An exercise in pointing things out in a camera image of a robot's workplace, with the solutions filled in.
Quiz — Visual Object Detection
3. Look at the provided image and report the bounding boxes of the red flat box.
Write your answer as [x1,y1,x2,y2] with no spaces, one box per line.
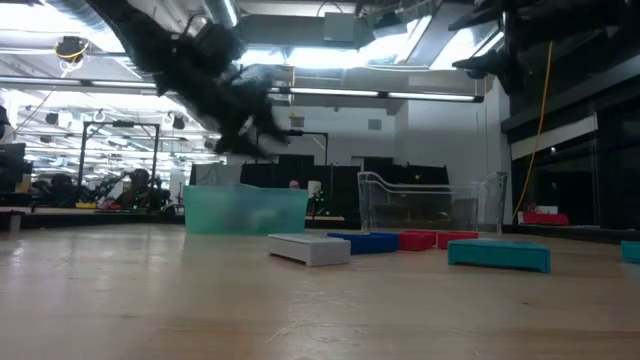
[398,229,438,252]
[436,230,480,250]

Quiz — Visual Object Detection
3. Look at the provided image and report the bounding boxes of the white box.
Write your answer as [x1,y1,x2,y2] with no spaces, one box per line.
[266,233,352,268]

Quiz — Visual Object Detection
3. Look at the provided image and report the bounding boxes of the long ceiling strip light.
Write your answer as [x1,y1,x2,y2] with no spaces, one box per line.
[0,74,485,104]

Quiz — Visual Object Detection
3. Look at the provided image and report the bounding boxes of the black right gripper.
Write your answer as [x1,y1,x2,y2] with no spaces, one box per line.
[447,0,626,95]

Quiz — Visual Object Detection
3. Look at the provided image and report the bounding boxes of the grey curtain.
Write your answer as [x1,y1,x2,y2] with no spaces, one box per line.
[192,162,242,187]

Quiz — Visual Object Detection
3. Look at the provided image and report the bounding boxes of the black overhead stand frame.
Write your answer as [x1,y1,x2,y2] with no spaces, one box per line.
[77,119,162,201]

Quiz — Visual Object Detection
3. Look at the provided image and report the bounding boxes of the teal box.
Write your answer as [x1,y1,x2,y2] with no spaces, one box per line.
[447,238,552,274]
[621,240,640,265]

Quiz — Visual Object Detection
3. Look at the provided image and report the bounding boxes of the dark blue box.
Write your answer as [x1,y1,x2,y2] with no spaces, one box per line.
[327,231,400,256]

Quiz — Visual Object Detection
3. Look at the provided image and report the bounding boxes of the yellow hanging cable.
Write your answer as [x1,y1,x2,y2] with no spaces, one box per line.
[510,40,554,224]

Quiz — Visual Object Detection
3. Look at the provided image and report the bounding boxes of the black partition panels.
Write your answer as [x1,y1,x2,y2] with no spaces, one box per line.
[239,153,451,221]

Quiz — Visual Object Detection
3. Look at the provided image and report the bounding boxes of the clear plastic tray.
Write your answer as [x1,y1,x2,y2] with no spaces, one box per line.
[356,171,509,237]

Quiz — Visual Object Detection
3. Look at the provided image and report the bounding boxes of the green translucent tray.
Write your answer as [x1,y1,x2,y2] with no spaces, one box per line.
[182,183,310,236]

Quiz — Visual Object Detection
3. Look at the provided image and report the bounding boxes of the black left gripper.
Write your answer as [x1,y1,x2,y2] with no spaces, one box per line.
[154,49,291,160]

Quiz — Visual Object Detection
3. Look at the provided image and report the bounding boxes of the red bin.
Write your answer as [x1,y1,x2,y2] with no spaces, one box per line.
[519,210,571,227]

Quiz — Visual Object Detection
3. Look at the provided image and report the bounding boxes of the wooden workbench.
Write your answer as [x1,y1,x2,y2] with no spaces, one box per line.
[0,205,176,217]

